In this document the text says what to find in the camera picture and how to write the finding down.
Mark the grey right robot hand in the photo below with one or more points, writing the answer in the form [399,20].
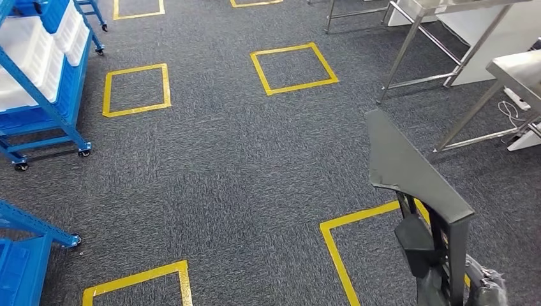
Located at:
[416,245]

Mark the black plastic frame part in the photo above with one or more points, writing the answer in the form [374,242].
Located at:
[405,169]

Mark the stainless steel workbench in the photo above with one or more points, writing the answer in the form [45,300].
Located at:
[520,72]

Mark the blue metal shelf rack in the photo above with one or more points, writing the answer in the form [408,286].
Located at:
[42,105]
[25,224]
[91,29]

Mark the stainless steel table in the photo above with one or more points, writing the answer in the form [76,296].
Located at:
[359,12]
[422,81]

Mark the white power strip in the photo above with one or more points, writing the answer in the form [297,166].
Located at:
[516,99]

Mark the white partition panel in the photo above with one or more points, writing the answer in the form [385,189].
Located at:
[520,33]

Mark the white plastic bin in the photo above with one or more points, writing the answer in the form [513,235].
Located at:
[74,38]
[21,55]

